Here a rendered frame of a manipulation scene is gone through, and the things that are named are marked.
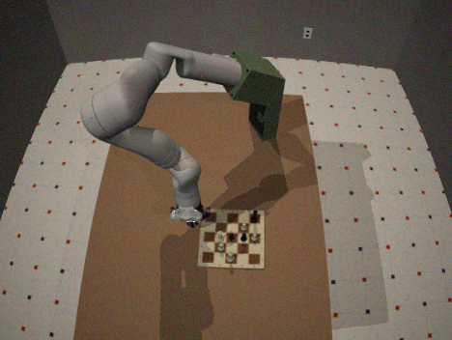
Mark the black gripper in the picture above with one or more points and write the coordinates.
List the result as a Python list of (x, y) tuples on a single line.
[(205, 213)]

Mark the chessboard with pieces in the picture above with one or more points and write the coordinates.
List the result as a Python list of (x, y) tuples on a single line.
[(248, 254)]

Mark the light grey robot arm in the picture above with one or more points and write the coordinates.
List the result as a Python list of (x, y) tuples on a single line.
[(111, 115)]

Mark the black chess piece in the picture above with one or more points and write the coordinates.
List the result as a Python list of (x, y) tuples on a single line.
[(254, 219)]

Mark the white chess piece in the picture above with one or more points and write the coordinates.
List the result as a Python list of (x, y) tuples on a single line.
[(220, 237), (229, 257)]

